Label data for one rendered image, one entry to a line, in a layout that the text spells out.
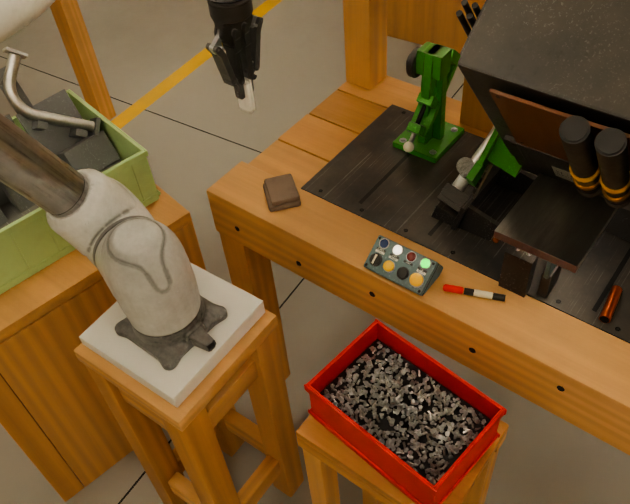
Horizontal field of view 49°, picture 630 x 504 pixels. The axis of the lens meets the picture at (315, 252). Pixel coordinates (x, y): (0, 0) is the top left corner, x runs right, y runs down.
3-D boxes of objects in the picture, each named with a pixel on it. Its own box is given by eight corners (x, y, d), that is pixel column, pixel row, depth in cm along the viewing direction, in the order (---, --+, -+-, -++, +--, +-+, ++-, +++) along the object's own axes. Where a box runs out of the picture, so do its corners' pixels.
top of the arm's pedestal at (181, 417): (182, 433, 139) (178, 423, 136) (78, 360, 153) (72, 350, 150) (278, 325, 156) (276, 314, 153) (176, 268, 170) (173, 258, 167)
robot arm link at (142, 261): (148, 352, 137) (112, 282, 121) (110, 298, 148) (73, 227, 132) (216, 309, 143) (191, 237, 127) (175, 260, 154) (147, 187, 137)
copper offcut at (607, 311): (608, 325, 139) (611, 318, 137) (597, 320, 140) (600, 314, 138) (621, 294, 144) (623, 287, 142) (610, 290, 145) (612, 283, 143)
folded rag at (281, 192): (301, 206, 169) (300, 197, 167) (269, 213, 168) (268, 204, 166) (293, 180, 175) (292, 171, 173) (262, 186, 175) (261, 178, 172)
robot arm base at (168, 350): (183, 382, 138) (176, 367, 134) (113, 331, 149) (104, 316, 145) (243, 322, 147) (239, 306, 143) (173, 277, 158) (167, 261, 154)
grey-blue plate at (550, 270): (543, 301, 144) (556, 256, 134) (535, 296, 145) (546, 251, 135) (563, 272, 149) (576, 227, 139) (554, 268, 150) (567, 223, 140)
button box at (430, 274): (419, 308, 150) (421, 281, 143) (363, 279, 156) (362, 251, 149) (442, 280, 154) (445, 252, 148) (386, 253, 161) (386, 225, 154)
